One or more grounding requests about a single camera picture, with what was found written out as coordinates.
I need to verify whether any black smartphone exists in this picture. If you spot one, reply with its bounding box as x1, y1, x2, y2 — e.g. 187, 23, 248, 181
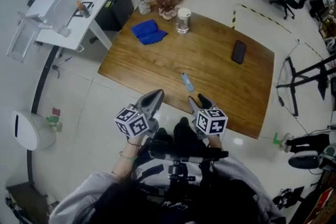
230, 39, 247, 65

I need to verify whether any person's left leg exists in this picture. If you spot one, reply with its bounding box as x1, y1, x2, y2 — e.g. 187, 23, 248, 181
153, 127, 174, 145

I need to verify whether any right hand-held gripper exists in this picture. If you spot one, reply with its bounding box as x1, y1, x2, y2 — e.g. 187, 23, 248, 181
187, 93, 229, 140

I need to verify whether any black square frame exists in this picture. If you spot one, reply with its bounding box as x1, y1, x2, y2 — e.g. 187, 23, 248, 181
75, 1, 95, 18

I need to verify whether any clear pump bottle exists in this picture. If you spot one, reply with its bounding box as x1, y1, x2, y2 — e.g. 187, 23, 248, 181
138, 0, 152, 15

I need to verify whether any grey white device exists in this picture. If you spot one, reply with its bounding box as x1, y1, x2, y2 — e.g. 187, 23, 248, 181
288, 144, 336, 170

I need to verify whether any blue folded cloth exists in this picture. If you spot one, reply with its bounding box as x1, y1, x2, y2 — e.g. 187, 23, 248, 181
130, 19, 169, 46

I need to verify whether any person's leg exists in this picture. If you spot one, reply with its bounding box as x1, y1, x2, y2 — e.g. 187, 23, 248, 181
279, 132, 332, 153
173, 117, 200, 150
153, 127, 174, 145

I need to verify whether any person's right forearm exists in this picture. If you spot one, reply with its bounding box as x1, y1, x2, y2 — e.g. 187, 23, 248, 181
208, 134, 224, 152

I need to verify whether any clear glass cup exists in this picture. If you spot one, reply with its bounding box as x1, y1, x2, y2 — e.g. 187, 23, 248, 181
57, 24, 72, 37

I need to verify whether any person's right leg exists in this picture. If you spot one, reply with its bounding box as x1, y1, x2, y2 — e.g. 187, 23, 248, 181
173, 117, 200, 150

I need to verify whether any black metal stand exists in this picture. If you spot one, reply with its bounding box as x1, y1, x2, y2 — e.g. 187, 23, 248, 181
275, 54, 336, 118

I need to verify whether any person's left forearm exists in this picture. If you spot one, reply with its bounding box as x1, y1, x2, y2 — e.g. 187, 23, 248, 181
112, 136, 144, 183

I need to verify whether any black cable bundle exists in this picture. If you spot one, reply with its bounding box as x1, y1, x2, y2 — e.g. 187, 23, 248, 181
272, 186, 306, 210

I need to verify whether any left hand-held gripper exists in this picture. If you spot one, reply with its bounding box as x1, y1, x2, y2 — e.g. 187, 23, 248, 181
113, 89, 165, 139

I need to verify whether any green toy with red tag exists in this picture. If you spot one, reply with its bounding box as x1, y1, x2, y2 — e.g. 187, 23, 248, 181
46, 106, 64, 132

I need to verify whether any person's grey sweatshirt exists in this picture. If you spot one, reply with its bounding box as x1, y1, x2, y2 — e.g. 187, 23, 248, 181
48, 149, 287, 224

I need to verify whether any white side table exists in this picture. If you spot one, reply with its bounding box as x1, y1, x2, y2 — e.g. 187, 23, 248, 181
34, 0, 116, 52

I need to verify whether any pen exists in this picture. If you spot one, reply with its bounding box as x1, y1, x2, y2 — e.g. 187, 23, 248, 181
56, 56, 73, 66

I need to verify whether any white round bin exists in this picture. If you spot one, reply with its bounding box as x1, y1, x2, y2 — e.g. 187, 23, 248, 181
10, 110, 57, 151

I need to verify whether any black cabinet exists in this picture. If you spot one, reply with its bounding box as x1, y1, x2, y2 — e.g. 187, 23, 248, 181
94, 0, 135, 32

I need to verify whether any black curved floor rail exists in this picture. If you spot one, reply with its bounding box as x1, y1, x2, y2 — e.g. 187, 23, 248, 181
27, 46, 60, 185

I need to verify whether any black floor cable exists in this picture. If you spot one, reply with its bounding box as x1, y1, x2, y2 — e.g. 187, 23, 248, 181
277, 39, 312, 120

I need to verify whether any orange-capped small bottle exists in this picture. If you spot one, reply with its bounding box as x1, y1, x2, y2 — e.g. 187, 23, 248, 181
76, 0, 90, 18

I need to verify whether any green wrist bracelet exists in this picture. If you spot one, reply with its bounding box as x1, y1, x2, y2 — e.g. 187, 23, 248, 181
119, 151, 139, 161

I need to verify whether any black chest camera rig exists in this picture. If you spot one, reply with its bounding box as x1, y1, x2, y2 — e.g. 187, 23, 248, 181
136, 138, 229, 197

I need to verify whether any glass jar with white lid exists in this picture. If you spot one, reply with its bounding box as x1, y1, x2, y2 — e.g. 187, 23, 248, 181
176, 7, 192, 35

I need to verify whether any red printed box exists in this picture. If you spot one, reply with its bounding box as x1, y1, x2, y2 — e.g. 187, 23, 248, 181
304, 186, 336, 224

